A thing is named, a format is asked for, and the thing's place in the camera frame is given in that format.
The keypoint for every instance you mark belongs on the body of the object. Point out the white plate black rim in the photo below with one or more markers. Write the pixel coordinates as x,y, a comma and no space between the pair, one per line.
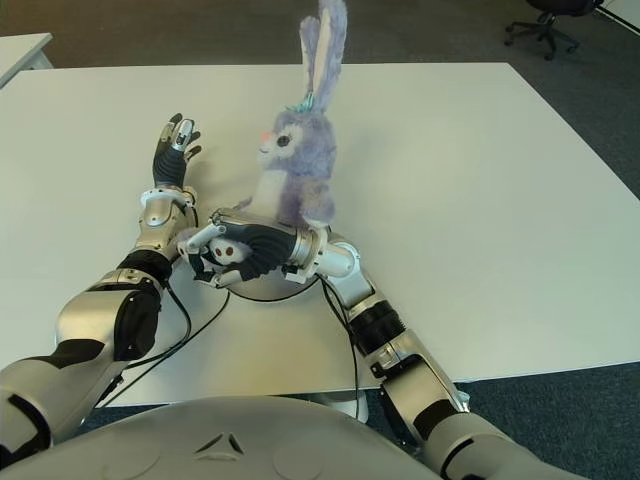
272,289

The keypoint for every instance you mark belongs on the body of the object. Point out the white neighbouring desk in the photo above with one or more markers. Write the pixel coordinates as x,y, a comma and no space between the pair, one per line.
22,55

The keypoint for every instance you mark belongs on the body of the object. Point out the grey robot torso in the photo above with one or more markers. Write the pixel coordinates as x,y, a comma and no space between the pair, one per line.
225,450

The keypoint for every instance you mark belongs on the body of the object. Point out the purple plush bunny doll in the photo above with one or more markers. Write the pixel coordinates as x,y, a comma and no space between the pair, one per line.
305,165

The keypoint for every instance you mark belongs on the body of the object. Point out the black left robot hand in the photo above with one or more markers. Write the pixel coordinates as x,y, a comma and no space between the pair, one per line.
170,167

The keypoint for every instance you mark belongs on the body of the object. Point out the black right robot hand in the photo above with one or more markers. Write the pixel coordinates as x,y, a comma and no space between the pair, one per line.
270,245

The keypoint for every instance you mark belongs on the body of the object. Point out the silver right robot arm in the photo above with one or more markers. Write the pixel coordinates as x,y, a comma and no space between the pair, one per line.
410,360

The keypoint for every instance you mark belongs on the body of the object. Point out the grey table pedestal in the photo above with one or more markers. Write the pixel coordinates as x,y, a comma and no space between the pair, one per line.
350,402

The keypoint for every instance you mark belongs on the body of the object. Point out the black office chair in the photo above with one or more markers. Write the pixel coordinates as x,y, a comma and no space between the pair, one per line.
545,22

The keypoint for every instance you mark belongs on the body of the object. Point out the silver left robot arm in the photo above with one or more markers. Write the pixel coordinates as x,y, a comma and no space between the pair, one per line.
85,325

